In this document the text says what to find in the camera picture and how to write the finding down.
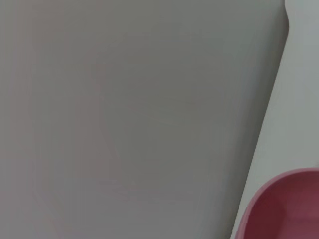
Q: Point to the pink plastic bowl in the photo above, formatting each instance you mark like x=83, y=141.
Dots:
x=286, y=206

